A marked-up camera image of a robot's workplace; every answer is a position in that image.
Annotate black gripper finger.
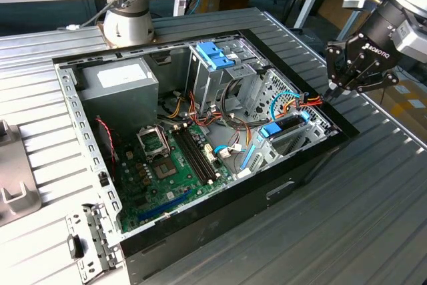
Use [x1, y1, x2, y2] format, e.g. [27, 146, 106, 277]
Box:
[325, 38, 355, 89]
[328, 60, 400, 99]

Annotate orange red power wire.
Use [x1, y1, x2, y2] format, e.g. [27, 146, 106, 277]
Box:
[282, 93, 325, 115]

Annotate hard disk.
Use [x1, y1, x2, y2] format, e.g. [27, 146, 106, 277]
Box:
[240, 110, 312, 170]

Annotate silver disk bay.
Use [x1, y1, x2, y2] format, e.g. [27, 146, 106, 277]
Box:
[238, 111, 336, 179]

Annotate cardboard box with labels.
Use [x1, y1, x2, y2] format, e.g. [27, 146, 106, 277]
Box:
[380, 79, 427, 125]

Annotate plain brown cardboard box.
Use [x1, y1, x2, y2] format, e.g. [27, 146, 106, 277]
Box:
[316, 0, 368, 31]

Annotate blue plastic cage latch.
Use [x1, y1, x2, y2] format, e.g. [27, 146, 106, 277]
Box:
[195, 41, 235, 69]

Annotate silver metal drive cage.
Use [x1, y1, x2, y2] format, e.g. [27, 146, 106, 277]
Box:
[185, 39, 272, 117]

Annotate black RAM slot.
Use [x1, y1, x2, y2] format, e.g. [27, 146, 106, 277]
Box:
[183, 125, 218, 181]
[171, 129, 206, 185]
[179, 127, 214, 182]
[175, 128, 210, 184]

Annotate black open PC case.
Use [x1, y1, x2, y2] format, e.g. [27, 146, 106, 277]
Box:
[51, 27, 360, 285]

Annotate metal socket cover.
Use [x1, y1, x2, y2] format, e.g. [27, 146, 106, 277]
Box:
[135, 125, 171, 161]

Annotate CPU socket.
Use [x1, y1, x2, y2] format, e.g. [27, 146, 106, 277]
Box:
[152, 159, 183, 183]

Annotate green motherboard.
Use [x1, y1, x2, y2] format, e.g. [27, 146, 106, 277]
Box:
[115, 121, 236, 235]

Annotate blue expansion slot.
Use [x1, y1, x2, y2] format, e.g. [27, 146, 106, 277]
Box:
[137, 188, 193, 223]

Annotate grey power supply unit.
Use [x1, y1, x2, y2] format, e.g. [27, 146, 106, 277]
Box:
[77, 57, 159, 131]

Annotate grey parts rack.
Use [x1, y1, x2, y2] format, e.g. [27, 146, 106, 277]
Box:
[0, 119, 43, 228]

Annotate metal frame slat table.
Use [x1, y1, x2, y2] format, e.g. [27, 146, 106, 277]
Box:
[336, 7, 368, 44]

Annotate blue data wire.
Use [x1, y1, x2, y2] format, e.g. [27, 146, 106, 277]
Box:
[269, 91, 298, 121]

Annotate black wire bundle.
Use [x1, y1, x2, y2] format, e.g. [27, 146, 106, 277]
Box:
[220, 77, 256, 132]

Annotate short blue wire white plug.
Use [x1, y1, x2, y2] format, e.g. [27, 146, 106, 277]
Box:
[212, 144, 248, 160]

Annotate red orange wire bundle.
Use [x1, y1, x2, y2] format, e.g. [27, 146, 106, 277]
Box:
[186, 90, 253, 152]

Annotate yellow orange wire pair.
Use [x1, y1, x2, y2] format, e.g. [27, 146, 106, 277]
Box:
[165, 96, 183, 119]

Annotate red black twisted wire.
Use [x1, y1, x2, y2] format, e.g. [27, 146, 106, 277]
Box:
[95, 116, 121, 166]

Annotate silver hinged slot bracket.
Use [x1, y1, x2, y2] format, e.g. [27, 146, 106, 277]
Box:
[65, 202, 123, 282]

